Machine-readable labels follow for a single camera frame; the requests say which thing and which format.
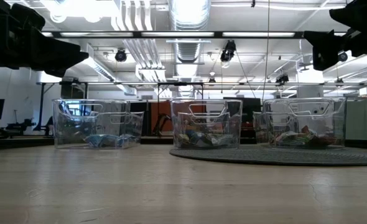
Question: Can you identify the white granola bar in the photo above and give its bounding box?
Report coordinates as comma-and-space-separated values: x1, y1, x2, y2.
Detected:
207, 133, 234, 147

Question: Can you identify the white LED light strip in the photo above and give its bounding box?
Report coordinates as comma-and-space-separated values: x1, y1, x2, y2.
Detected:
141, 31, 215, 38
58, 31, 134, 38
222, 31, 296, 38

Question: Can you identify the green blue granola bar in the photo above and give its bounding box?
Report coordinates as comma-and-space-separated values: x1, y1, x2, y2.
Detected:
186, 129, 209, 146

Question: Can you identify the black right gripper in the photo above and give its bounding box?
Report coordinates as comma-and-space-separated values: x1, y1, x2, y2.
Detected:
303, 0, 367, 72

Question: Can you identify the grey round woven placemat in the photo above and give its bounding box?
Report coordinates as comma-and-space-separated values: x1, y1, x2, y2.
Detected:
169, 146, 367, 167

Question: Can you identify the red green granola bar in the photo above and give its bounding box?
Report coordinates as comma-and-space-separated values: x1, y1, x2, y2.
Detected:
275, 130, 309, 147
300, 125, 320, 138

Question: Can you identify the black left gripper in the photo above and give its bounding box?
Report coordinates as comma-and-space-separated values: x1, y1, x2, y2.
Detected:
0, 0, 90, 78

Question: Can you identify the black ceiling spotlight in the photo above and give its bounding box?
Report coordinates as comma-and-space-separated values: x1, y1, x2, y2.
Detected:
275, 73, 290, 85
114, 49, 128, 63

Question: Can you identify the light blue granola bar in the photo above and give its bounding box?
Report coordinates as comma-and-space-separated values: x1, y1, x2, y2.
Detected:
84, 134, 119, 149

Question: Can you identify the clear plastic bin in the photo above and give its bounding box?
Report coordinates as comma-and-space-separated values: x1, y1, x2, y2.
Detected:
52, 98, 145, 150
170, 98, 243, 149
253, 96, 348, 149

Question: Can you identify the silver ceiling duct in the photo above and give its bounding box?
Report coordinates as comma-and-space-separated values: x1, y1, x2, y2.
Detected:
167, 0, 212, 63

